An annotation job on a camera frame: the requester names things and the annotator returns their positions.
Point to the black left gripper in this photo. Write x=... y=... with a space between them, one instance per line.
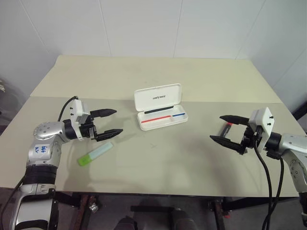
x=88 y=130

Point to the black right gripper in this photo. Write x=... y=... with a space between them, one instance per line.
x=250 y=140

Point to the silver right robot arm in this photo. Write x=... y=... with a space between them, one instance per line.
x=293 y=153

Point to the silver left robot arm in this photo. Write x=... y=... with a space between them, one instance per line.
x=40 y=153

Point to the white open pencil case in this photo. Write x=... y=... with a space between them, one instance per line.
x=158 y=105

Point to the black marker with red band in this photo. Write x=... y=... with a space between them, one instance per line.
x=226 y=130

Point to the green highlighter pen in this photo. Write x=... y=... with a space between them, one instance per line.
x=96 y=153

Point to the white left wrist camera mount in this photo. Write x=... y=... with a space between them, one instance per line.
x=78 y=109

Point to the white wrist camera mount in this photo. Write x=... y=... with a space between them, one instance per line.
x=262 y=124
x=78 y=109

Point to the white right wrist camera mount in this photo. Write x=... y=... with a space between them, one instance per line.
x=262 y=124

